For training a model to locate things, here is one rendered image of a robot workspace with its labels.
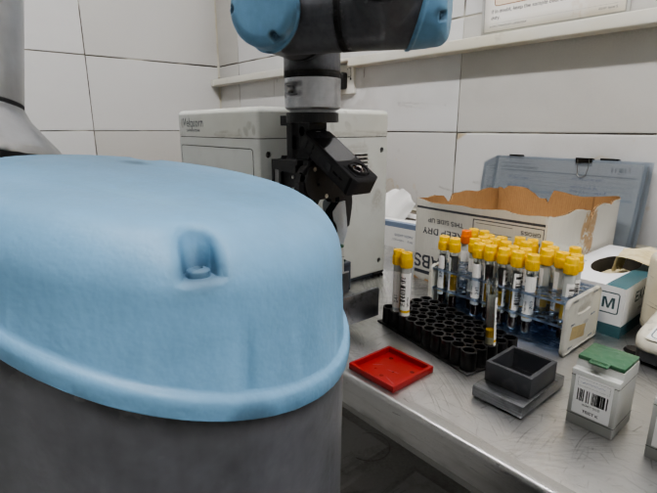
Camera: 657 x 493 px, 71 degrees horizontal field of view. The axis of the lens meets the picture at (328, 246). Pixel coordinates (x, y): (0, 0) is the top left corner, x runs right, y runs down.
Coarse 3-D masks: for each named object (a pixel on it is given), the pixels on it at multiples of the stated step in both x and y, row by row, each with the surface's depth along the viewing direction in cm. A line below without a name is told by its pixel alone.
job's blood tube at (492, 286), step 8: (488, 280) 52; (496, 280) 53; (488, 288) 52; (496, 288) 52; (488, 296) 53; (496, 296) 52; (488, 304) 53; (496, 304) 53; (488, 312) 53; (496, 312) 53; (488, 320) 53; (496, 320) 53; (488, 328) 54; (496, 328) 54; (488, 336) 54; (488, 344) 54
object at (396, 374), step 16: (384, 352) 57; (400, 352) 56; (352, 368) 53; (368, 368) 53; (384, 368) 53; (400, 368) 53; (416, 368) 53; (432, 368) 53; (384, 384) 49; (400, 384) 49
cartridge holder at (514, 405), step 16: (512, 352) 51; (528, 352) 50; (496, 368) 47; (512, 368) 51; (528, 368) 50; (544, 368) 47; (480, 384) 48; (496, 384) 48; (512, 384) 46; (528, 384) 45; (544, 384) 47; (560, 384) 49; (496, 400) 46; (512, 400) 45; (528, 400) 45; (544, 400) 47
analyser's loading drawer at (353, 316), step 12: (348, 276) 67; (348, 288) 67; (372, 288) 63; (348, 300) 60; (360, 300) 61; (372, 300) 63; (348, 312) 60; (360, 312) 62; (372, 312) 63; (348, 324) 60
